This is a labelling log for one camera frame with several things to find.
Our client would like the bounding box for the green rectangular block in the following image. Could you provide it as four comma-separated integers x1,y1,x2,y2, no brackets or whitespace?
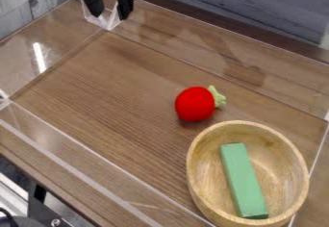
219,143,269,219

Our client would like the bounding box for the black table leg clamp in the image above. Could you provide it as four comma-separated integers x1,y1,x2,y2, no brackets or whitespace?
27,184,74,227

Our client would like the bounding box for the clear acrylic enclosure wall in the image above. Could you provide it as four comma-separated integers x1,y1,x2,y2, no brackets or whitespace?
0,0,329,227

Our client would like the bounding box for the red plush strawberry toy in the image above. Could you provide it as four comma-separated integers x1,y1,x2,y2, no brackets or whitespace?
175,86,226,122

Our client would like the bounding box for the round wooden bowl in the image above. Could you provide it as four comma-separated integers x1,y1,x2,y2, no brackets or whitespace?
186,120,310,227

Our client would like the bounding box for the black cable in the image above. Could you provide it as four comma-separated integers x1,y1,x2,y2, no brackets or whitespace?
0,207,16,220

